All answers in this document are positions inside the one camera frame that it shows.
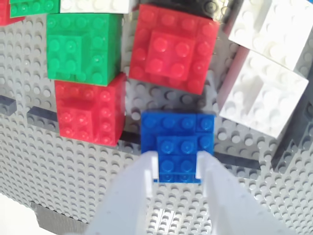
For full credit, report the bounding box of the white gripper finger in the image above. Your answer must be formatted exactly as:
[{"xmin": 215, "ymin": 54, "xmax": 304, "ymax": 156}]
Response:
[
  {"xmin": 84, "ymin": 150, "xmax": 159, "ymax": 235},
  {"xmin": 195, "ymin": 150, "xmax": 294, "ymax": 235}
]

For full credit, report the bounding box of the blue lego cube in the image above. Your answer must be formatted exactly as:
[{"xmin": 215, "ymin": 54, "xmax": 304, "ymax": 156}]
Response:
[{"xmin": 140, "ymin": 111, "xmax": 216, "ymax": 184}]

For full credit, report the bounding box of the red lego cube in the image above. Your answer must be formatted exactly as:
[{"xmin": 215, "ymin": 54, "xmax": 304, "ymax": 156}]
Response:
[
  {"xmin": 0, "ymin": 0, "xmax": 26, "ymax": 26},
  {"xmin": 55, "ymin": 72, "xmax": 127, "ymax": 147},
  {"xmin": 128, "ymin": 3, "xmax": 220, "ymax": 96}
]

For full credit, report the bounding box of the white lego cube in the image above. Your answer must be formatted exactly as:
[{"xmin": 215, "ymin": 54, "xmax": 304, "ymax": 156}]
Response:
[
  {"xmin": 218, "ymin": 50, "xmax": 310, "ymax": 141},
  {"xmin": 227, "ymin": 0, "xmax": 313, "ymax": 73},
  {"xmin": 60, "ymin": 0, "xmax": 135, "ymax": 15}
]

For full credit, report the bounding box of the green lego cube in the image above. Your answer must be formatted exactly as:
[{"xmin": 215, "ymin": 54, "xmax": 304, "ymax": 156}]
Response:
[
  {"xmin": 9, "ymin": 0, "xmax": 61, "ymax": 18},
  {"xmin": 46, "ymin": 13, "xmax": 123, "ymax": 87}
]

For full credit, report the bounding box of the black lego cube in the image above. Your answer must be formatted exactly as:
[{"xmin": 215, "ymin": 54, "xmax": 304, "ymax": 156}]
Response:
[{"xmin": 146, "ymin": 0, "xmax": 221, "ymax": 24}]

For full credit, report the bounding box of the grey studded lego baseplate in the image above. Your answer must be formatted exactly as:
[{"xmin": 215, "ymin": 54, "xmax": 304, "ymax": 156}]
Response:
[{"xmin": 0, "ymin": 0, "xmax": 313, "ymax": 235}]

